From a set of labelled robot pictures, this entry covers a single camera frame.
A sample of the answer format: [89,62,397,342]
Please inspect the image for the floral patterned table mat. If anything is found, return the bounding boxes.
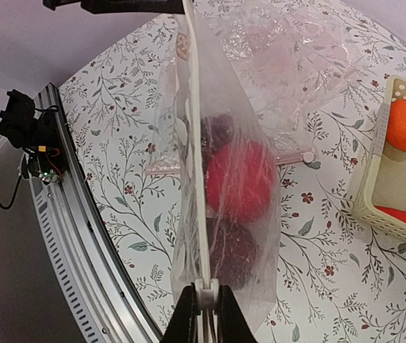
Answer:
[59,1,406,342]

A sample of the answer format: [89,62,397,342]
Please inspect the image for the aluminium front rail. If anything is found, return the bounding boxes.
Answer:
[30,84,162,342]

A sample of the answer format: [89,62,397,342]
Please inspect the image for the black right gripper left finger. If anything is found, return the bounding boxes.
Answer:
[159,283,199,343]

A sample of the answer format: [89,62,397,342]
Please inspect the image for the beige perforated plastic basket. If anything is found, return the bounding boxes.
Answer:
[352,75,406,242]

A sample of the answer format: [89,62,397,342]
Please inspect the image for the clear pink-zipper zip bag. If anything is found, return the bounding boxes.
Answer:
[147,1,366,175]

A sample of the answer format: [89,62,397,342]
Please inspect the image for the dark red toy onion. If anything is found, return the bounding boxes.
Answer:
[206,218,257,290]

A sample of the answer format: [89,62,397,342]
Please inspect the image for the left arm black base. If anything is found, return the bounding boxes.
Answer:
[0,89,66,184]

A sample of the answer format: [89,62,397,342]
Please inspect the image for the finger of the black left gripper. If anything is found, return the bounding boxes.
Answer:
[42,0,184,14]

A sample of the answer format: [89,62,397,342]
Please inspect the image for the red toy pepper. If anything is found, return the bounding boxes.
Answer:
[205,141,276,224]

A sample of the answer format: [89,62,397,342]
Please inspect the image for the clear white-dotted zip bag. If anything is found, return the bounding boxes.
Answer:
[152,1,280,331]

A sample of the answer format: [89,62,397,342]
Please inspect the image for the dark purple toy grapes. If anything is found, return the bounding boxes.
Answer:
[201,114,234,156]

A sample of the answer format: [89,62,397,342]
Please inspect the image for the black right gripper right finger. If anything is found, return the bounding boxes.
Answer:
[217,285,257,343]

